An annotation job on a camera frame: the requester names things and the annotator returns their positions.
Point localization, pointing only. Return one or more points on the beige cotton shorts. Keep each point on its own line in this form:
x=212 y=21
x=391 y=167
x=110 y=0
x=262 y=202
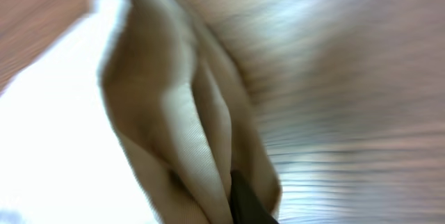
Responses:
x=136 y=114

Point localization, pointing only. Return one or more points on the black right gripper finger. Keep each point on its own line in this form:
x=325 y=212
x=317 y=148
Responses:
x=245 y=206

